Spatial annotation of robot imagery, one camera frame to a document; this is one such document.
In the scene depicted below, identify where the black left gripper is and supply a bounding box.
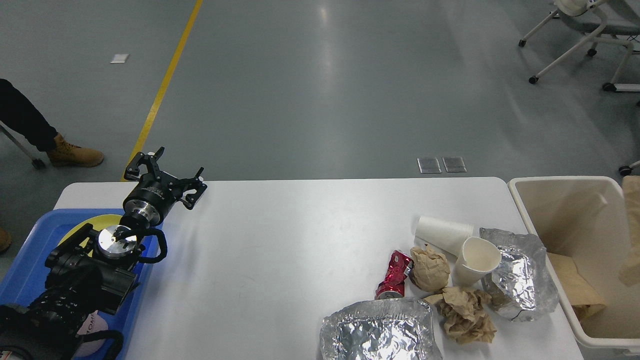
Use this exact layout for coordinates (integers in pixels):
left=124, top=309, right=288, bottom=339
left=122, top=146, right=208, bottom=226

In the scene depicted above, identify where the yellow plate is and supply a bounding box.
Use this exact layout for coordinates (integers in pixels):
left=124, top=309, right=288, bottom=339
left=58, top=214, right=122, bottom=245

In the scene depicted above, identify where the white paper cup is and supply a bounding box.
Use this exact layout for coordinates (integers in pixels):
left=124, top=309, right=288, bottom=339
left=451, top=236, right=502, bottom=287

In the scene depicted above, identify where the brown paper bag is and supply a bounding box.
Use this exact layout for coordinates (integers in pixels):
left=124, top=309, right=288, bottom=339
left=618, top=175, right=640, bottom=287

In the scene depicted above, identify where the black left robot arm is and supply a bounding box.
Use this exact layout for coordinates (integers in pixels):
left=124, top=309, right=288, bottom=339
left=1, top=146, right=207, bottom=360

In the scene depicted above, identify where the tan work boot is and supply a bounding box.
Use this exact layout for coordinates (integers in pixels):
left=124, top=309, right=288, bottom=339
left=45, top=133, right=105, bottom=167

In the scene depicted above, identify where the grey chair leg caster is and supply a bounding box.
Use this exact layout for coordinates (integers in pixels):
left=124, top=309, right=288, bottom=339
left=0, top=125, right=46, bottom=170

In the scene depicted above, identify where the black trouser leg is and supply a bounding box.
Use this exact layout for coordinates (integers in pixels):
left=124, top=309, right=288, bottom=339
left=0, top=79, right=58, bottom=152

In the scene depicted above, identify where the pink mug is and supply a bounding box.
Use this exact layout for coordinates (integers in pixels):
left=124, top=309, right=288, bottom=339
left=74, top=311, right=109, bottom=358

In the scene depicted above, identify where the blue plastic tray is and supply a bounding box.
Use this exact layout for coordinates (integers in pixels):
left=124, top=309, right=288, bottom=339
left=1, top=208, right=153, bottom=360

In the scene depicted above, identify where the crushed red soda can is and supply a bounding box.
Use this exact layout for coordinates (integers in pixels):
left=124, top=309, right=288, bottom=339
left=374, top=250, right=414, bottom=300

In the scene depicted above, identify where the left floor outlet cover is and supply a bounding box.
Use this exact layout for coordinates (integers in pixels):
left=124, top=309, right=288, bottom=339
left=416, top=157, right=442, bottom=174

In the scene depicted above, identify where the floor outlet cover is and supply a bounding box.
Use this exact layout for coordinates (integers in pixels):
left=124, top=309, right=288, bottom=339
left=442, top=156, right=467, bottom=173
left=416, top=157, right=442, bottom=174

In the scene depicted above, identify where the front aluminium foil tray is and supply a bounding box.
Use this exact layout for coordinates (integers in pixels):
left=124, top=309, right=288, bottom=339
left=319, top=298, right=443, bottom=360

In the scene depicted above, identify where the crumpled brown paper ball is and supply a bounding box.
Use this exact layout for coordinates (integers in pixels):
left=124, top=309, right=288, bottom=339
left=409, top=245, right=451, bottom=293

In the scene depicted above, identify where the right floor outlet cover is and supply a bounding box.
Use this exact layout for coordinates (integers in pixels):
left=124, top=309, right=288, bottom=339
left=442, top=156, right=467, bottom=173

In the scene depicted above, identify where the crumpled brown paper napkin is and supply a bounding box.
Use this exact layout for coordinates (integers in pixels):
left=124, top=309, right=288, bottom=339
left=423, top=286, right=498, bottom=345

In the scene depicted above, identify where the rear aluminium foil piece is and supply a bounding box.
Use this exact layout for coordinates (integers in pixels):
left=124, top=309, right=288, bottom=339
left=479, top=228, right=560, bottom=322

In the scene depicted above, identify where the beige plastic bin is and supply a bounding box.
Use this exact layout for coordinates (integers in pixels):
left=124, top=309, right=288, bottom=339
left=507, top=176, right=640, bottom=360

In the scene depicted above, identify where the brown paper in bin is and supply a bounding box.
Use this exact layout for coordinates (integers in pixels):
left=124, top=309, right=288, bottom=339
left=547, top=252, right=607, bottom=322

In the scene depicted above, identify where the white office chair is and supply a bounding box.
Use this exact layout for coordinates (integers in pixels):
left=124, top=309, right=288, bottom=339
left=518, top=0, right=640, bottom=92

